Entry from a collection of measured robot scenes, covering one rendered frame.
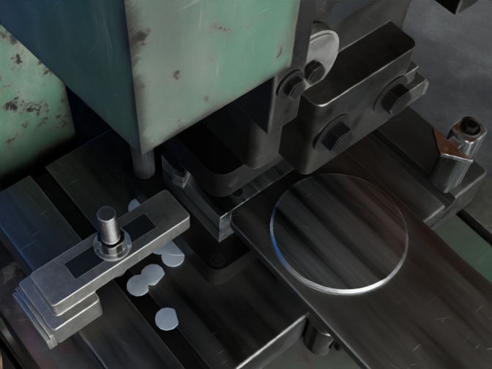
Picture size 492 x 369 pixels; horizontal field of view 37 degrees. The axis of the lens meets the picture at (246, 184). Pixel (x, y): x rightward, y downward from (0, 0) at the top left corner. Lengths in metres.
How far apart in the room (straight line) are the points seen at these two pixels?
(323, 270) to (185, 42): 0.36
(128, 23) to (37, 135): 0.51
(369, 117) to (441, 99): 1.32
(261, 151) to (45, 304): 0.26
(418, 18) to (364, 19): 1.54
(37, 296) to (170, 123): 0.37
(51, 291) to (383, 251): 0.29
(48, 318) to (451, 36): 1.55
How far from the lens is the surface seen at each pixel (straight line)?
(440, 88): 1.89
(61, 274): 0.67
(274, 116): 0.43
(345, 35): 0.51
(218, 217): 0.66
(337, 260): 0.64
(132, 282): 0.71
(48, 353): 0.79
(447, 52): 1.99
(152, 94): 0.32
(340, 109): 0.51
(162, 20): 0.30
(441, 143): 0.73
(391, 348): 0.62
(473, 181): 0.82
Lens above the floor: 1.34
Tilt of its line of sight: 56 degrees down
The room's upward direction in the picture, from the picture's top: 5 degrees clockwise
